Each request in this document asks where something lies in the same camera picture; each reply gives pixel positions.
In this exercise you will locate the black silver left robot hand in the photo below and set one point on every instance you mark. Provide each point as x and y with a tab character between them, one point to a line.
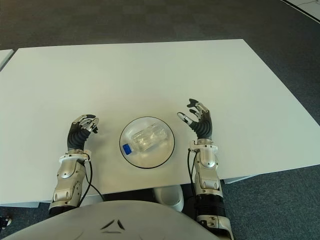
76	138

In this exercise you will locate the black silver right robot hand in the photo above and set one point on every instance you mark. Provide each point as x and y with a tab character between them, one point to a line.
203	127

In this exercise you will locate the clear bottle with blue cap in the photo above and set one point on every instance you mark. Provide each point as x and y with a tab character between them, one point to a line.
147	138

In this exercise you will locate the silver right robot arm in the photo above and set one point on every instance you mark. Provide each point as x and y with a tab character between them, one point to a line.
207	170

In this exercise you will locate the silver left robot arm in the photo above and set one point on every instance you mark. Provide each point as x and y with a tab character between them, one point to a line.
66	175

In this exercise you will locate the white plate with black rim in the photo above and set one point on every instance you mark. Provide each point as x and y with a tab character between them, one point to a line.
150	161

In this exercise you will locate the white table foot beam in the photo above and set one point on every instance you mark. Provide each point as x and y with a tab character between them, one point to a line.
20	203
237	180

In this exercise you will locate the black support column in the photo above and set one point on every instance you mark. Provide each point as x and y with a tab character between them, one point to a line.
188	200

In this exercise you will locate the white robot waist part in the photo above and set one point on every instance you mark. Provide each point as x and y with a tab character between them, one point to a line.
170	197

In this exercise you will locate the grey robot torso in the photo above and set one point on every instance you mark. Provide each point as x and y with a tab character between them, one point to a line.
125	225

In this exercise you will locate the white side table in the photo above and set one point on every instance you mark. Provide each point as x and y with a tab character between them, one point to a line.
3	58

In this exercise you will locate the black stand with caster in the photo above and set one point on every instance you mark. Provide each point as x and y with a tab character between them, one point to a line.
6	221

